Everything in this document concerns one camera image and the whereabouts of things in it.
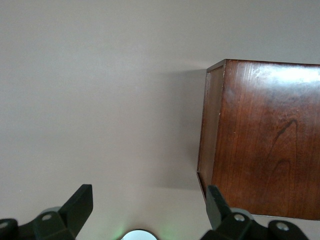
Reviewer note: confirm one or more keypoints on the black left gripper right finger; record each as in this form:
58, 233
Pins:
220, 217

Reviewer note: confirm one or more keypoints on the dark red wooden cabinet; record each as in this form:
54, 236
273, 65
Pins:
262, 137

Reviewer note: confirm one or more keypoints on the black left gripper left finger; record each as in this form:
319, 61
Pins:
75, 212

